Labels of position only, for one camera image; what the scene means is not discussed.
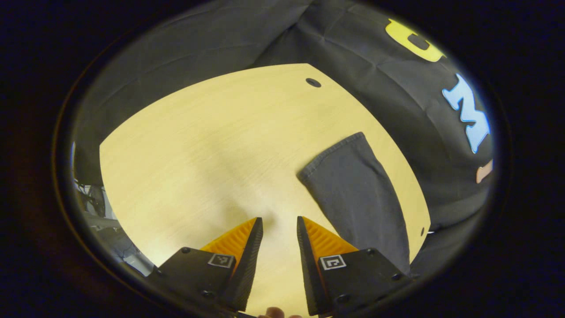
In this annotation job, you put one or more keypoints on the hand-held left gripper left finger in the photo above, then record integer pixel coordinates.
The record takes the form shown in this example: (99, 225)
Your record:
(247, 265)

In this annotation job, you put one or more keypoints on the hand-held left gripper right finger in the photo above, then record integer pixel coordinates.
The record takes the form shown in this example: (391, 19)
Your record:
(309, 274)

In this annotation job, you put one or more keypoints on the black jeans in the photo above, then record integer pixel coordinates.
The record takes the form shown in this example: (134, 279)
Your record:
(357, 194)

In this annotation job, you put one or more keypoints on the black backdrop cloth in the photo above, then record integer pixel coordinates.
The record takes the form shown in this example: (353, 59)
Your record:
(353, 44)

